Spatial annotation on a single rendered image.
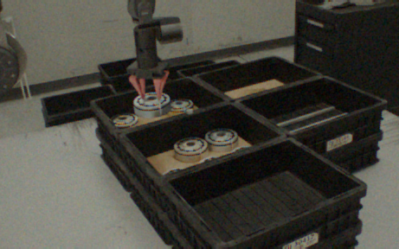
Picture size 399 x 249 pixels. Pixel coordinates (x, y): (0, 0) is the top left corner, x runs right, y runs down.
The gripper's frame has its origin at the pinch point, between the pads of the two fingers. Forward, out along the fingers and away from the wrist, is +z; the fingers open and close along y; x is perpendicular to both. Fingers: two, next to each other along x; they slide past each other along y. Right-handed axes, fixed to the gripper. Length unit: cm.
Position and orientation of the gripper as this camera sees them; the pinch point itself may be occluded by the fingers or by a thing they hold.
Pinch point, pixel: (151, 96)
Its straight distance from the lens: 132.5
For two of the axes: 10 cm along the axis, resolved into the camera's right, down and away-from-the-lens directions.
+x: -2.9, 4.5, -8.4
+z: 0.5, 8.9, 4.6
